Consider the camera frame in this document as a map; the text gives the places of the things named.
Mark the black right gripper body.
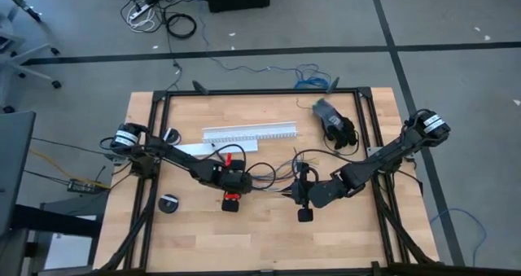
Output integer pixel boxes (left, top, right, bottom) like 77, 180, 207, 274
296, 161, 341, 223

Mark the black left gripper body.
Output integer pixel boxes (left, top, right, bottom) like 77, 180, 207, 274
215, 160, 246, 213

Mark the bundle of thin wires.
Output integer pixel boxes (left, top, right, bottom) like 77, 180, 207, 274
252, 161, 302, 187

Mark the bundle of coloured wires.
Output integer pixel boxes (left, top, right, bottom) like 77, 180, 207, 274
250, 168, 298, 190

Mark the white duct cover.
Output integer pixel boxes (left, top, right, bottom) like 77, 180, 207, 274
174, 139, 260, 157

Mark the white slotted cable duct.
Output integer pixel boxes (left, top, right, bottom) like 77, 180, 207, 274
202, 120, 298, 143

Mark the small black device box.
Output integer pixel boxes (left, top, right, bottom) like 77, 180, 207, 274
67, 178, 109, 195

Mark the black bench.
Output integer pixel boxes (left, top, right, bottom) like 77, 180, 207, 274
0, 202, 103, 276

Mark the white power strip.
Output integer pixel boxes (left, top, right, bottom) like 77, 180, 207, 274
128, 2, 154, 23

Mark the grey desk top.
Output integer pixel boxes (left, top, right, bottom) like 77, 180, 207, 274
0, 111, 37, 236

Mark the grey office chair base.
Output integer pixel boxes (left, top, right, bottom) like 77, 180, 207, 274
0, 7, 62, 90

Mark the black metal stand leg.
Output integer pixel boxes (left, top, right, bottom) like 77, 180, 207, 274
0, 0, 44, 24

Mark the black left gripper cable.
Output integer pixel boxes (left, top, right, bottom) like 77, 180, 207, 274
211, 143, 247, 169

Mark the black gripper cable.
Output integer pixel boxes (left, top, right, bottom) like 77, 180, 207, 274
291, 148, 353, 184
211, 143, 247, 169

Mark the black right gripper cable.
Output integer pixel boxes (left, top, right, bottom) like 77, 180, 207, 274
291, 148, 353, 184

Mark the blue network cable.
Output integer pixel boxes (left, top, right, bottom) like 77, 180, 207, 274
199, 7, 331, 90

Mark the black floor cable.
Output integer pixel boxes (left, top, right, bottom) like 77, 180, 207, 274
162, 7, 183, 92

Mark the blue floor cable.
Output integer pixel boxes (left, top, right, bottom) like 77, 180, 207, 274
429, 208, 488, 267

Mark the coiled black cable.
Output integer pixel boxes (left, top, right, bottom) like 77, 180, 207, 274
165, 13, 198, 40

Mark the yellow floor cable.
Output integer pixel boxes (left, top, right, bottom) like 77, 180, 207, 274
28, 148, 111, 190

